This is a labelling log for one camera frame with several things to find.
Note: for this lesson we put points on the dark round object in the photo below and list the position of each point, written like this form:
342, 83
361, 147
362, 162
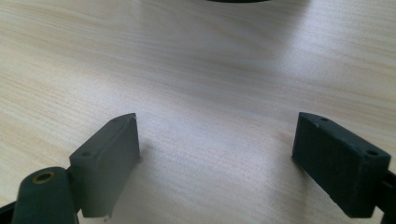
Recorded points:
238, 1

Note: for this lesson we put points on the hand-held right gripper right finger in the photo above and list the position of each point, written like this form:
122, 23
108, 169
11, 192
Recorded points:
336, 168

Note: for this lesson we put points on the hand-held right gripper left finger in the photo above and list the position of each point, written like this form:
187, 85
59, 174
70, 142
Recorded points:
106, 168

